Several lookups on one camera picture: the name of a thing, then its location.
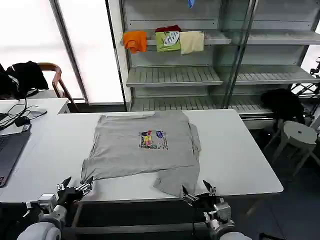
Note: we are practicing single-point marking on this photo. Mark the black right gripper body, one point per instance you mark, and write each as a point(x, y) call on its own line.
point(205, 201)

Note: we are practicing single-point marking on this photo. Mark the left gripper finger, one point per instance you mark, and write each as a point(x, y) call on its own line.
point(86, 188)
point(64, 185)

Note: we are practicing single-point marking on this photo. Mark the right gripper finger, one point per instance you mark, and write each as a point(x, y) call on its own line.
point(190, 198)
point(212, 191)

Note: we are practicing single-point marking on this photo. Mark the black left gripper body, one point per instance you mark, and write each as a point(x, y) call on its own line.
point(68, 193)

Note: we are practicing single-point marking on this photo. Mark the grey printed t-shirt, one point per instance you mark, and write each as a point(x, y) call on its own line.
point(125, 150)

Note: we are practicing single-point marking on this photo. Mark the dark grey laptop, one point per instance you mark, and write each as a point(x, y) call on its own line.
point(11, 152)

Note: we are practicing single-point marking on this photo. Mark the small white desk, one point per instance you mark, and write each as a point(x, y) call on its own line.
point(32, 105)

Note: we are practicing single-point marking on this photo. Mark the brown wooden chair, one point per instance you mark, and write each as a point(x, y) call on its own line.
point(58, 82)

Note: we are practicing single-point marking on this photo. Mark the white round stool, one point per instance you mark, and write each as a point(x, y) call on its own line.
point(298, 135)

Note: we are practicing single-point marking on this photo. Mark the black jacket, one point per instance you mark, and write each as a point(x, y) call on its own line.
point(25, 77)

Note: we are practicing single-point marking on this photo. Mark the grey metal shelf with clothes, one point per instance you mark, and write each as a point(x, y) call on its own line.
point(190, 75)

